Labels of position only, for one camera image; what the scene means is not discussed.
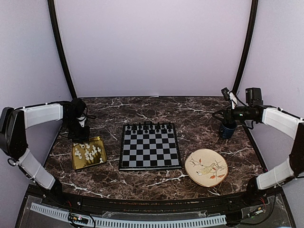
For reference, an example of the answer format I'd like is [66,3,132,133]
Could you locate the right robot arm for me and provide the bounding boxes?
[212,87,304,206]

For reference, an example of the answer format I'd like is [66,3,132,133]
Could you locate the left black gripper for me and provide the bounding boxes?
[62,117,90,144]

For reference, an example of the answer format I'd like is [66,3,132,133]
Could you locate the right black frame post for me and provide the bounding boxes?
[232,0,259,93]

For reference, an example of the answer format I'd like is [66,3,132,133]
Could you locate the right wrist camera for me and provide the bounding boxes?
[221,87,238,109]

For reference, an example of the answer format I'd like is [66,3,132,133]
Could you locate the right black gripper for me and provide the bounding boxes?
[213,104,254,124]

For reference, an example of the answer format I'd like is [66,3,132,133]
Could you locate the gold square tray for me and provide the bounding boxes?
[72,136,107,170]

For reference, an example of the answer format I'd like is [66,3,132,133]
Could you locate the white slotted cable duct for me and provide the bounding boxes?
[30,203,227,228]

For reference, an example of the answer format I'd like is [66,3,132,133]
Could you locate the black grey chessboard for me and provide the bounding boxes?
[119,122,182,171]

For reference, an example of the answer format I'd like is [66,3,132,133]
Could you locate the dark blue mug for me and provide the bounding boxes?
[218,122,237,139]

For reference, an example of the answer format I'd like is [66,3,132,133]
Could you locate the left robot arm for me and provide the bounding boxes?
[0,98,90,207]

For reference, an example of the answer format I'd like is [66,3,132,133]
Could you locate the cream plate with bird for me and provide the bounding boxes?
[185,149,228,188]

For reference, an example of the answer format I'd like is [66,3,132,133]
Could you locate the left black frame post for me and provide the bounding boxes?
[47,0,77,98]

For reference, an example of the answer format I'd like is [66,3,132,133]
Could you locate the black frame post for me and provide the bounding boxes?
[47,0,77,98]
[232,0,259,93]

